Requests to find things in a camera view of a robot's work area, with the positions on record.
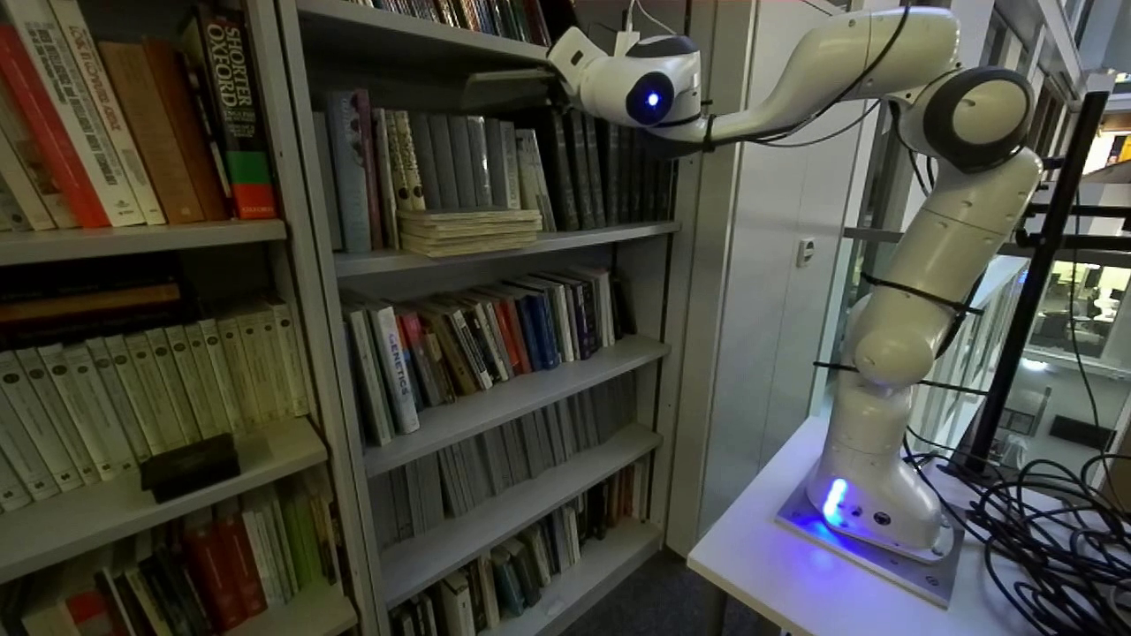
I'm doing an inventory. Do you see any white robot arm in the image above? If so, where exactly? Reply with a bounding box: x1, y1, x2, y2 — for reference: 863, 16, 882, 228
549, 6, 1043, 563

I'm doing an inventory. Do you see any dark encyclopedia books row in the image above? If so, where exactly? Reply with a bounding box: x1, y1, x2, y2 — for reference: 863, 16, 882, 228
536, 111, 680, 228

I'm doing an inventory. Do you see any stack of cream paper books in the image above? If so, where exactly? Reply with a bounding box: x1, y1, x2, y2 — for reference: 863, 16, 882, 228
399, 207, 541, 259

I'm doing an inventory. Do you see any grey Machine Intelligence books row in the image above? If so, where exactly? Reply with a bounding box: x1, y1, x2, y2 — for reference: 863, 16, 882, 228
410, 114, 552, 213

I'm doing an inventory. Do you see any grey right bookshelf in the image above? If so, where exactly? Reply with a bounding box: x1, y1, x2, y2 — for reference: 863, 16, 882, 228
276, 0, 680, 636

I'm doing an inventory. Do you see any grey bookshelf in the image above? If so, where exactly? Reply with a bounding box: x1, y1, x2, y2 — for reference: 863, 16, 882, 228
0, 0, 375, 636
276, 0, 680, 636

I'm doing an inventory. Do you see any grey left bookshelf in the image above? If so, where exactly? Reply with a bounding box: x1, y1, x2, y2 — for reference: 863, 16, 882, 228
0, 0, 375, 636

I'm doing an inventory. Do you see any black box on shelf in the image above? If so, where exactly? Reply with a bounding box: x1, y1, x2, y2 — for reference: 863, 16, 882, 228
142, 433, 239, 500

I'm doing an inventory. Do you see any brown hardcover book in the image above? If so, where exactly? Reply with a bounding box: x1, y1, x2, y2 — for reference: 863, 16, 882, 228
99, 40, 225, 225

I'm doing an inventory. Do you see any black metal stand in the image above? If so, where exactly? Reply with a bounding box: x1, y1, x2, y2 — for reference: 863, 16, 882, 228
957, 79, 1123, 472

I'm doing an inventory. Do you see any white book series row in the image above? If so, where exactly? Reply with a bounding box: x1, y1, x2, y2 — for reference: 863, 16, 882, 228
0, 304, 314, 517

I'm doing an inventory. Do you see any red hardcover book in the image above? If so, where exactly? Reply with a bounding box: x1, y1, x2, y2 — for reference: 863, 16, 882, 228
0, 25, 111, 228

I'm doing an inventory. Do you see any white robot table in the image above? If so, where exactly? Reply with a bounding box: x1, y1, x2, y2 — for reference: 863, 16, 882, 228
689, 414, 1131, 636

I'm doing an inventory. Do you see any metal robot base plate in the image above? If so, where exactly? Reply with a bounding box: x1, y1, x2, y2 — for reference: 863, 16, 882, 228
777, 477, 964, 609

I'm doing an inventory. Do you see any black cable bundle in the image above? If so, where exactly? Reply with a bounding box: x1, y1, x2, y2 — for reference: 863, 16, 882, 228
904, 422, 1131, 636

